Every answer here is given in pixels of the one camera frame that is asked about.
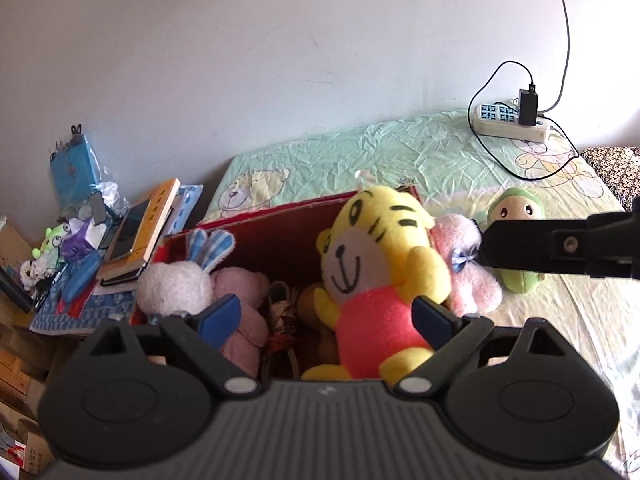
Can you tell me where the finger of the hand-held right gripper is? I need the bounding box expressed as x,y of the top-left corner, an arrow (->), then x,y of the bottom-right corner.
479,207 -> 640,281

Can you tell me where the small panda toy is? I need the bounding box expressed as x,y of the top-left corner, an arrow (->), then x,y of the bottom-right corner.
19,259 -> 48,291

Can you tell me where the blue printed booklet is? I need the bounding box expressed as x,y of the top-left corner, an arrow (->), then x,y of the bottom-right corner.
165,184 -> 205,233

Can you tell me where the brown striped soft toy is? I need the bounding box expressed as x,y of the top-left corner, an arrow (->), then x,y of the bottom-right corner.
262,280 -> 301,378

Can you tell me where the brown floral patterned cloth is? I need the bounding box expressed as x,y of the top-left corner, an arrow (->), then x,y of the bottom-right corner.
580,146 -> 640,213

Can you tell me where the blue patterned towel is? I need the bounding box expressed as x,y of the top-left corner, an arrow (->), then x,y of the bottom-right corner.
29,260 -> 151,336

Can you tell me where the green frog toy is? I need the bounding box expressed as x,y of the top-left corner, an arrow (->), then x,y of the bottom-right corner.
32,222 -> 71,261

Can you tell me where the white power strip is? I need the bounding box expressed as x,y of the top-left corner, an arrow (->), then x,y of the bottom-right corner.
474,102 -> 551,143

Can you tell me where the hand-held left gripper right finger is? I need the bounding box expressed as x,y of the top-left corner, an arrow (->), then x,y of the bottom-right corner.
397,296 -> 571,396

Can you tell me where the black notebook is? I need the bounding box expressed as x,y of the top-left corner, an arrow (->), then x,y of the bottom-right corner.
95,260 -> 146,287

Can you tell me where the small dark smartphone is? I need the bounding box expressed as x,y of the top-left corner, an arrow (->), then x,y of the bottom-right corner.
89,192 -> 108,226

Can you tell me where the white bunny plush blue bow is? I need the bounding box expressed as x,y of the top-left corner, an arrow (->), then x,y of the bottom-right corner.
431,212 -> 503,318
136,227 -> 237,318

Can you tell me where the black cylinder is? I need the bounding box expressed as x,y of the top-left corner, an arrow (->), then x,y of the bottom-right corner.
0,265 -> 36,313

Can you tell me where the yellow book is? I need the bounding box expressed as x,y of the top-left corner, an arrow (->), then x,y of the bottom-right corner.
107,178 -> 182,266

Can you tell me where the cartoon print bed sheet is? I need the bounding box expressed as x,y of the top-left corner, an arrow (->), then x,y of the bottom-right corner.
200,107 -> 640,480

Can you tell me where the red cardboard box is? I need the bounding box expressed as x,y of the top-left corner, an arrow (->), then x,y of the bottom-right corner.
130,185 -> 426,381

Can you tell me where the blue pencil case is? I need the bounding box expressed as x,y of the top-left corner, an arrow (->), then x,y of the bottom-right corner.
59,250 -> 103,303

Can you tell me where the pink bear plush toy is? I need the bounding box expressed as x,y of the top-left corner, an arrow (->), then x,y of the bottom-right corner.
210,266 -> 271,376

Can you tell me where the power strip cord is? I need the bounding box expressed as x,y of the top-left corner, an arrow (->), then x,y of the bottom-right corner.
540,0 -> 572,115

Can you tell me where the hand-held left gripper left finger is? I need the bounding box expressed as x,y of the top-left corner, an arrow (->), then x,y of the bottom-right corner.
87,294 -> 262,396

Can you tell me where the blue bag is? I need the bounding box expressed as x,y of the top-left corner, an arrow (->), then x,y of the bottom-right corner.
49,125 -> 108,211

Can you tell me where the red booklet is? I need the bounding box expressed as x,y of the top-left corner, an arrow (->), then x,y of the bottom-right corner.
62,290 -> 93,318

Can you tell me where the large smartphone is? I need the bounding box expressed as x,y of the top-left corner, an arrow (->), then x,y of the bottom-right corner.
107,199 -> 153,263

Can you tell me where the green plush toy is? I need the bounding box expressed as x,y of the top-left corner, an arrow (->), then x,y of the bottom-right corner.
487,187 -> 551,295

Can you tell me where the clear plastic bag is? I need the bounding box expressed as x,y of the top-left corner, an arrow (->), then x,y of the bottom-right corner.
90,180 -> 132,222

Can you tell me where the purple tissue pack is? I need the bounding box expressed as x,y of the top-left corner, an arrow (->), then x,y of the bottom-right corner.
61,217 -> 108,261

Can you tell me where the black charger adapter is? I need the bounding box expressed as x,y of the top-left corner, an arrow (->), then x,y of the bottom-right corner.
517,87 -> 540,127

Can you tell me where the yellow tiger plush toy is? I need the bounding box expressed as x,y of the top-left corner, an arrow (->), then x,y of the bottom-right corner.
300,185 -> 453,383

